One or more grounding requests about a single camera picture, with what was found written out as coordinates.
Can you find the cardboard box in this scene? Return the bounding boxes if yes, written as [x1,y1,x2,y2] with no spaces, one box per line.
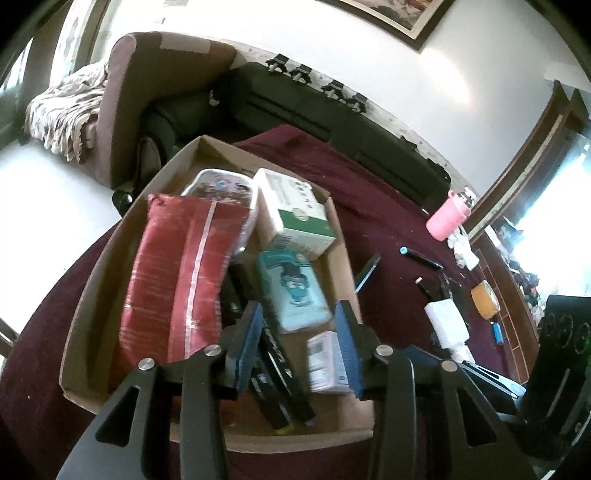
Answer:
[58,134,376,456]

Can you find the patterned glass door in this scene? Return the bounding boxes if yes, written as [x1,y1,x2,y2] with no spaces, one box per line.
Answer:
[50,0,109,85]

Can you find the white crumpled tissue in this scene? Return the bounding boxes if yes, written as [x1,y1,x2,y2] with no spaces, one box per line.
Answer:
[446,227,482,271]

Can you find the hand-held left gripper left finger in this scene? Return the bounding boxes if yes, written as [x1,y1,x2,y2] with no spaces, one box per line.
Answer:
[55,301,264,480]

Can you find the black shoe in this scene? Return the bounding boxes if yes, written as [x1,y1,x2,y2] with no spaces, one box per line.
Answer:
[113,189,137,216]

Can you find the brown armchair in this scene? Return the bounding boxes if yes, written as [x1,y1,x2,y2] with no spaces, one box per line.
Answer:
[90,31,239,191]

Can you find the blue tissue pack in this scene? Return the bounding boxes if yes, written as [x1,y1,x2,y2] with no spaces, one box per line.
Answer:
[256,249,334,334]

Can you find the black pen white tip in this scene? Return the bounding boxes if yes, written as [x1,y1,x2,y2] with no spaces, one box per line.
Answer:
[415,276,440,302]

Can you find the clear plastic container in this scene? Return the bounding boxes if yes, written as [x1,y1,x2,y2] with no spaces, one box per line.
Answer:
[180,168,260,252]

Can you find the black marker purple tip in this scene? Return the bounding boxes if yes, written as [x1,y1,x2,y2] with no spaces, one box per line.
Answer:
[228,262,318,424]

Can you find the black sofa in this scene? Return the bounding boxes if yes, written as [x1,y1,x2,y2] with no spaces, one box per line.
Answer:
[140,61,452,216]

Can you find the cluttered small items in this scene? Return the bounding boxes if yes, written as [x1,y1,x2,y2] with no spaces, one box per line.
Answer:
[501,217,548,321]

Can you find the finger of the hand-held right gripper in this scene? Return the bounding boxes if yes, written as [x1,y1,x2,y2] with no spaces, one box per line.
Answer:
[406,347,526,400]

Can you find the framed painting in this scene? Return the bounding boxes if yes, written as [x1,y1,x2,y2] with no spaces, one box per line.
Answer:
[322,0,457,52]

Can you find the pink bottle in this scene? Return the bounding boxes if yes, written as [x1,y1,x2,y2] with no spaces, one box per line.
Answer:
[425,188,477,241]

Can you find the maroon tablecloth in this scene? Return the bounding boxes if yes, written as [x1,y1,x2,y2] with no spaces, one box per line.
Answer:
[0,126,548,480]

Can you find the yellow tape roll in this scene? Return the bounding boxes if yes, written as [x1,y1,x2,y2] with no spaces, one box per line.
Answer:
[470,280,500,320]

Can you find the wooden door frame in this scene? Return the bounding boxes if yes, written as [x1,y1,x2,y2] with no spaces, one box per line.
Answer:
[462,80,591,237]

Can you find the white rectangular packet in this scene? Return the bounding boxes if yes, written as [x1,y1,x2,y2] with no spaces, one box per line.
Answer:
[424,298,470,350]

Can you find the red snack bag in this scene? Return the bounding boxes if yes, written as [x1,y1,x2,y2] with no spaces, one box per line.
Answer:
[119,193,253,366]

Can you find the black flat bar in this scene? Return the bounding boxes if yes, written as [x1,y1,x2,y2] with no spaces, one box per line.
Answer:
[354,252,382,294]

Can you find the wooden side table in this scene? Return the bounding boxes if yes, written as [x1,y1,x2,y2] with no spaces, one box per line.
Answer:
[466,231,548,384]

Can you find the brown bag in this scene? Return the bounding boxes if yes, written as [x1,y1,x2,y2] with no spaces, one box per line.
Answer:
[137,135,163,186]

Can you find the patterned blanket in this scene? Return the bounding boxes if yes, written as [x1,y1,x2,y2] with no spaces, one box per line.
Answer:
[24,61,110,163]

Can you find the black marker light blue end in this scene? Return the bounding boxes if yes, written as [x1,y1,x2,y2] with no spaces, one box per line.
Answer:
[400,247,444,270]

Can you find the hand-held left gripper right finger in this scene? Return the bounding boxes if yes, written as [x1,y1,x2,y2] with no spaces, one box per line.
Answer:
[335,300,539,480]

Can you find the white green medicine box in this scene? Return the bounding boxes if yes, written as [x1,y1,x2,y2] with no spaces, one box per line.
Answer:
[253,167,338,262]

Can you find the small white box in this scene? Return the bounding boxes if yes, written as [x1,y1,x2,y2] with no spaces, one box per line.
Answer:
[306,330,354,396]

